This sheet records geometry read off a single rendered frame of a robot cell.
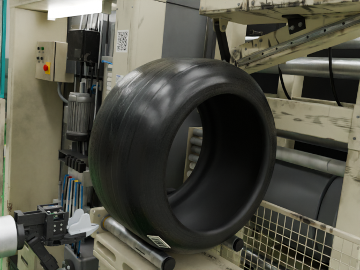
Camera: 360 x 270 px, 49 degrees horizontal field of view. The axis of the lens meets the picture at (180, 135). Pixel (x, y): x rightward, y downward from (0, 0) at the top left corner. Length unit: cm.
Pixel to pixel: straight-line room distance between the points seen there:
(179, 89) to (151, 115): 10
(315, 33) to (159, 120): 60
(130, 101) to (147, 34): 41
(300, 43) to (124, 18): 59
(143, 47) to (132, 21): 9
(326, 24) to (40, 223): 98
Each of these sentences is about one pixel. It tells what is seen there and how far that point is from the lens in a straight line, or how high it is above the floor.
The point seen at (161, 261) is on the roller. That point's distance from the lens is 113.
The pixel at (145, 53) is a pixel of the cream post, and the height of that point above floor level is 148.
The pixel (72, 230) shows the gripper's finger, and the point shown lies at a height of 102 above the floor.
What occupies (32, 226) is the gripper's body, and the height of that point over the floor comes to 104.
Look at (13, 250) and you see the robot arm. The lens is 97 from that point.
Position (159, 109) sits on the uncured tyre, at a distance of 97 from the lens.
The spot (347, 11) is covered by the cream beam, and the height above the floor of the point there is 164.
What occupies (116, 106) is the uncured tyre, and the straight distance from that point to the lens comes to 107.
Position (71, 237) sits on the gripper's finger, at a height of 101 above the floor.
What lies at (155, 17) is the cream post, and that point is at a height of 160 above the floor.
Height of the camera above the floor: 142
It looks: 9 degrees down
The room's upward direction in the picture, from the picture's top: 6 degrees clockwise
